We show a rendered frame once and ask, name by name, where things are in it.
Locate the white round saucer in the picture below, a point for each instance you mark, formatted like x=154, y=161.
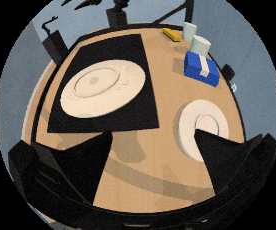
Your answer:
x=204, y=115

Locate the yellow rectangular block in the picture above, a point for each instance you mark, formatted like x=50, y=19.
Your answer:
x=172, y=35

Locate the cream oval platter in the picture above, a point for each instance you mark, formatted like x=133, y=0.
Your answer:
x=97, y=91

